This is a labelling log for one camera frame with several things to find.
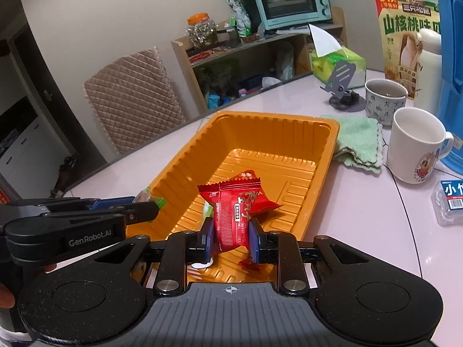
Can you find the white plastic bag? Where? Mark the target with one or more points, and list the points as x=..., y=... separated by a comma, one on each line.
x=285, y=65

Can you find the white cartoon mug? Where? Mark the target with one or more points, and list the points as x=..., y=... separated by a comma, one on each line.
x=408, y=151

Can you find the light green cloth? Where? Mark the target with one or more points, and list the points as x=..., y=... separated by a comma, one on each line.
x=356, y=141

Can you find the green tissue pack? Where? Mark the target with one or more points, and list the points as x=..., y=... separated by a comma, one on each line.
x=325, y=67

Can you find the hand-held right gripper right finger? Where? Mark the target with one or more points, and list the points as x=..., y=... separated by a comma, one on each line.
x=254, y=243

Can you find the large red snack packet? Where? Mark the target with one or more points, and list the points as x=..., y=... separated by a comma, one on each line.
x=269, y=203
x=231, y=217

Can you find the grey phone stand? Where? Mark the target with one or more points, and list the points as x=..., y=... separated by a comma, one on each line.
x=342, y=74

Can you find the green yellow candy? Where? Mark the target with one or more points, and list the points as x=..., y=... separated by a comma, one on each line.
x=207, y=210

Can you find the green snack bag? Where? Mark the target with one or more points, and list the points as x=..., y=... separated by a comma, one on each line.
x=240, y=18

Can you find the beige quilted chair back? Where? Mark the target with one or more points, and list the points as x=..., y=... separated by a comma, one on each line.
x=126, y=97

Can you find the clear jar orange lid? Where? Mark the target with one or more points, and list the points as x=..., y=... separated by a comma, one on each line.
x=202, y=30

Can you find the person's left hand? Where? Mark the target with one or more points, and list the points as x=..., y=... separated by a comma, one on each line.
x=7, y=295

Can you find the white drawer cabinet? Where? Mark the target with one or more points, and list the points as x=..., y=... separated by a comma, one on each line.
x=29, y=151

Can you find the clear plastic box blue label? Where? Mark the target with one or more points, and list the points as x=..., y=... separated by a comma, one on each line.
x=446, y=217

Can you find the white bottle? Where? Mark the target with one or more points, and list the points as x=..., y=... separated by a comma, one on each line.
x=428, y=76

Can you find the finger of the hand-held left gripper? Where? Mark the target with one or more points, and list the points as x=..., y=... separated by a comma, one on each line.
x=108, y=203
x=139, y=215

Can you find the orange plastic tray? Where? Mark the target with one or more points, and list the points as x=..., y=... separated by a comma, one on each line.
x=275, y=159

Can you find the blue thermos jug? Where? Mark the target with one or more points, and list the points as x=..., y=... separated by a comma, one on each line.
x=452, y=43

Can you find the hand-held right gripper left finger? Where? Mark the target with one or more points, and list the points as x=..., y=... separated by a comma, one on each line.
x=207, y=241

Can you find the patterned grey mug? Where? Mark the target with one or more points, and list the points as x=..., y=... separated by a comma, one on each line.
x=379, y=110

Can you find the wooden shelf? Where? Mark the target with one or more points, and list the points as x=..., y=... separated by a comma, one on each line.
x=181, y=61

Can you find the yellow green snack box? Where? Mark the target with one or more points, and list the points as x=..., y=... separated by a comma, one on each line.
x=398, y=36

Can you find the teal toaster oven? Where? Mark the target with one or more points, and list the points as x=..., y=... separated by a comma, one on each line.
x=282, y=0

